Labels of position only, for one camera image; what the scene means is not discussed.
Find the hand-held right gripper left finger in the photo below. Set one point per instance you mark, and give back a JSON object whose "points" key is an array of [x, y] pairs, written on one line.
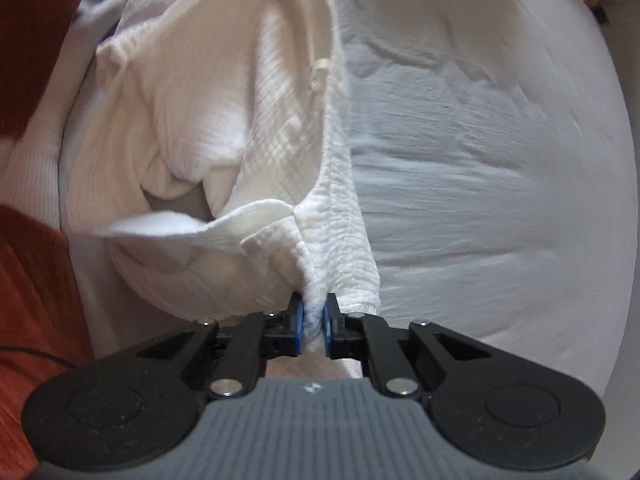
{"points": [[298, 327]]}

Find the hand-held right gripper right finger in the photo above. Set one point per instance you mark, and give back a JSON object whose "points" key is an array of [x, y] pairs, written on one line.
{"points": [[327, 330]]}

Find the white crinkled garment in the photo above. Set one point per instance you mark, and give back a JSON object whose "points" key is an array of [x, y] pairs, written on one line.
{"points": [[200, 110]]}

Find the bed with grey sheet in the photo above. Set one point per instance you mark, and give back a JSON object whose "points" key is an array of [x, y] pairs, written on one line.
{"points": [[475, 185]]}

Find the orange ribbed cloth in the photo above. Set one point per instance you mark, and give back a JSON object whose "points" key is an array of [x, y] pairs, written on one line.
{"points": [[30, 285]]}

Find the white ribbed cloth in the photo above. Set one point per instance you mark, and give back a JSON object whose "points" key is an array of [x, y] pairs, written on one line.
{"points": [[30, 170]]}

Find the dark red cloth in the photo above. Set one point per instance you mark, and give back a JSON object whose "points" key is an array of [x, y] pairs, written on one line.
{"points": [[35, 35]]}

